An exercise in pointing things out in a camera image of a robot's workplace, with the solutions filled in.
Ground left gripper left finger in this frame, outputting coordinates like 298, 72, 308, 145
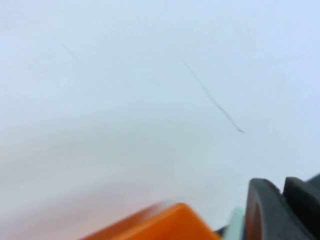
244, 177, 310, 240

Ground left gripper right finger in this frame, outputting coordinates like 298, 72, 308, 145
283, 171, 320, 240

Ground pale green plastic knife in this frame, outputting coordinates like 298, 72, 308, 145
223, 207, 247, 240

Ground orange plastic cutlery holder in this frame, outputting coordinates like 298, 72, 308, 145
83, 201, 222, 240

